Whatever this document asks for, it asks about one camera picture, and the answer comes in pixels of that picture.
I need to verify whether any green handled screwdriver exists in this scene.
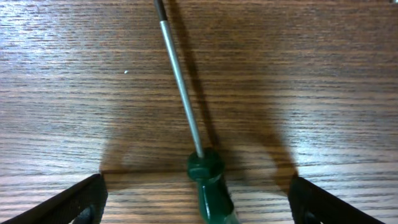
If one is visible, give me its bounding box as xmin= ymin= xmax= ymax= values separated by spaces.
xmin=154 ymin=0 xmax=241 ymax=224

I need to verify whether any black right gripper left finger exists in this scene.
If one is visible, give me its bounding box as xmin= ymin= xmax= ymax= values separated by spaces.
xmin=3 ymin=174 xmax=108 ymax=224

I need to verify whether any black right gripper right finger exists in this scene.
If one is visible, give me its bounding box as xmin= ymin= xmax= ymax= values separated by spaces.
xmin=288 ymin=176 xmax=383 ymax=224

